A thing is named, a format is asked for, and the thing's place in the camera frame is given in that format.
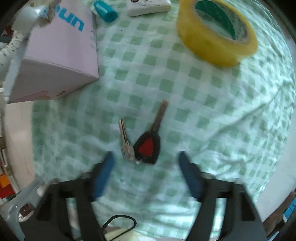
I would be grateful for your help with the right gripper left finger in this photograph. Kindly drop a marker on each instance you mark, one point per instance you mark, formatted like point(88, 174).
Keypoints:
point(50, 220)

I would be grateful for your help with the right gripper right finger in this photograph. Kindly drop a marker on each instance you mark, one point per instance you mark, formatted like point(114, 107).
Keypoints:
point(241, 219)

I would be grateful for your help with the teal cylinder tube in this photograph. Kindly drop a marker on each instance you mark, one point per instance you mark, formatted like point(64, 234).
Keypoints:
point(105, 11)

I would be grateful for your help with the green checkered cloth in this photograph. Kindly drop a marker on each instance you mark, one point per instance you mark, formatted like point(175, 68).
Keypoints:
point(154, 99)

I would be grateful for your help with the pink cardboard box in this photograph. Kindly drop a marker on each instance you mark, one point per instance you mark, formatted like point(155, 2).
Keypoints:
point(54, 60)

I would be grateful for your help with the yellow tape roll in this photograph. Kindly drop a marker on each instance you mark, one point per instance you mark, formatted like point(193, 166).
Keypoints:
point(216, 32)

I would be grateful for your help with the black red car key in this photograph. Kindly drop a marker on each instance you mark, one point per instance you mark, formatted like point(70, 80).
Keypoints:
point(147, 146)

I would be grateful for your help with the white plastic bottle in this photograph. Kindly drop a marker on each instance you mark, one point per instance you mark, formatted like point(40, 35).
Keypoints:
point(34, 14)

